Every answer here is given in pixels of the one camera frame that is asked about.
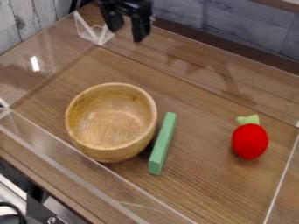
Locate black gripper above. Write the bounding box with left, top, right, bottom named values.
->
left=98, top=0, right=152, bottom=42

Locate wooden bowl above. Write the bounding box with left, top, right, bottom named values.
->
left=66, top=82, right=158, bottom=163

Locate green rectangular block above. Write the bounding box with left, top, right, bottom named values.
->
left=148, top=112, right=178, bottom=175

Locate red plush fruit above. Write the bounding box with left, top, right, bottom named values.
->
left=231, top=115, right=270, bottom=159

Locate clear acrylic tray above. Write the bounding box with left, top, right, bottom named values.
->
left=0, top=12, right=299, bottom=224

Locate black metal table bracket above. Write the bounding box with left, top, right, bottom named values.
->
left=26, top=185, right=67, bottom=224

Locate black cable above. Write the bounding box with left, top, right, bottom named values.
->
left=0, top=201, right=28, bottom=224

